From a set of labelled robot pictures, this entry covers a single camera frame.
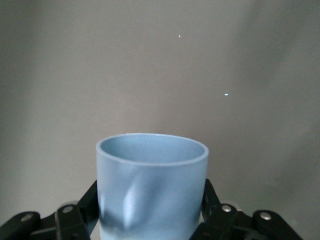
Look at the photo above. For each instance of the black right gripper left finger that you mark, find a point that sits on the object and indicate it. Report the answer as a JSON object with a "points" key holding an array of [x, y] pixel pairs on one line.
{"points": [[65, 222]]}

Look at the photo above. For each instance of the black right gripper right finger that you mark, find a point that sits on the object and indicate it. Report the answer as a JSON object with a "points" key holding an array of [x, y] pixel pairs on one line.
{"points": [[232, 225]]}

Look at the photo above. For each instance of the light blue cup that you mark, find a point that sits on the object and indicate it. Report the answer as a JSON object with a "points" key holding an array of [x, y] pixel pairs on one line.
{"points": [[152, 190]]}

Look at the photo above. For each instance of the dark grey table mat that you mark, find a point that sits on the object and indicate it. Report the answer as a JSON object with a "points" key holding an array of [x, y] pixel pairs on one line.
{"points": [[100, 75]]}

